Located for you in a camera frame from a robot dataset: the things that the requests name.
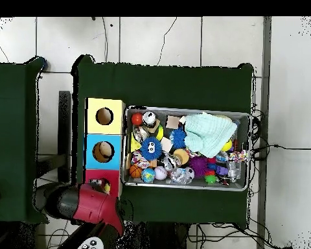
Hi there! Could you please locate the wooden box with three holes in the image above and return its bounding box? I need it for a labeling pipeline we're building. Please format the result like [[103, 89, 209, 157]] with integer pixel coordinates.
[[82, 97, 126, 199]]

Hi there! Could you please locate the small orange basketball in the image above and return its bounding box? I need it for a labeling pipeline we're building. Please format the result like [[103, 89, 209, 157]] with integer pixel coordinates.
[[129, 165, 144, 180]]

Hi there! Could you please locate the white baseball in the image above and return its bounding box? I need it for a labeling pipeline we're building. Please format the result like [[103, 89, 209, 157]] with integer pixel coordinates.
[[154, 165, 168, 181]]

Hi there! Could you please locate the dark green side tablecloth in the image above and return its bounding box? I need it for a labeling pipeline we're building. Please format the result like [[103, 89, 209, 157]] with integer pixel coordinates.
[[0, 57, 50, 224]]

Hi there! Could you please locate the yellow smiley face ball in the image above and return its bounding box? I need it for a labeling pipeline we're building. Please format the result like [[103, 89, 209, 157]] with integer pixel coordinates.
[[220, 139, 233, 152]]

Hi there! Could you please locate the mint green cloth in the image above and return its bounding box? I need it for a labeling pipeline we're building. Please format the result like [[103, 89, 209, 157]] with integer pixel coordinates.
[[183, 112, 238, 158]]

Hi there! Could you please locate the plain wooden cube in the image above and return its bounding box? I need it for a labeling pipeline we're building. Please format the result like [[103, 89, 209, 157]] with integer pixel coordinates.
[[160, 136, 174, 154]]

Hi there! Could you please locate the plain orange ball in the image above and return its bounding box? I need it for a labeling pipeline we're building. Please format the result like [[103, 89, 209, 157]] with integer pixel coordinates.
[[130, 112, 144, 126]]

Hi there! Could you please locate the silver wire mesh bin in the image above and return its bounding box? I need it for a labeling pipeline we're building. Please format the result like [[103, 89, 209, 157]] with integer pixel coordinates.
[[120, 105, 251, 192]]

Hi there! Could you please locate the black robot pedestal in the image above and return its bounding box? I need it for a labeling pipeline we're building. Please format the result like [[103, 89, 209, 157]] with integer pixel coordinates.
[[126, 222, 190, 249]]

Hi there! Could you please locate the globe print ball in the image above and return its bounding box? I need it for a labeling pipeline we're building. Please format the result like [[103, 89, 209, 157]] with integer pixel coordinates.
[[141, 167, 156, 184]]

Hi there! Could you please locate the black cable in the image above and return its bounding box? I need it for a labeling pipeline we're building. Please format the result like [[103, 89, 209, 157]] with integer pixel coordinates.
[[251, 144, 311, 152]]

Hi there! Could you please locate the black and white soccer ball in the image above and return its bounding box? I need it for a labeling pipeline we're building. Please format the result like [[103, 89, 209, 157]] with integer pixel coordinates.
[[184, 166, 195, 181]]

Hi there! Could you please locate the blue spiky ball with eyes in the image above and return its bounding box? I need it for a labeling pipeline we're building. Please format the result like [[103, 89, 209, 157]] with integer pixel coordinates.
[[139, 136, 163, 161]]

